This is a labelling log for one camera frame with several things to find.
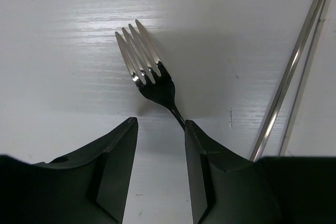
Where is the small silver fork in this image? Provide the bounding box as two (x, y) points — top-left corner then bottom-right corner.
(115, 19), (185, 129)

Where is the silver chopstick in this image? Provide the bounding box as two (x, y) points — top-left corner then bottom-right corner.
(250, 0), (324, 162)
(278, 0), (328, 156)

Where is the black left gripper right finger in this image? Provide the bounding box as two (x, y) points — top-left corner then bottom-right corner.
(184, 120), (251, 223)

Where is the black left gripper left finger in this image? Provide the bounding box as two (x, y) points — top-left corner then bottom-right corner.
(31, 117), (138, 223)

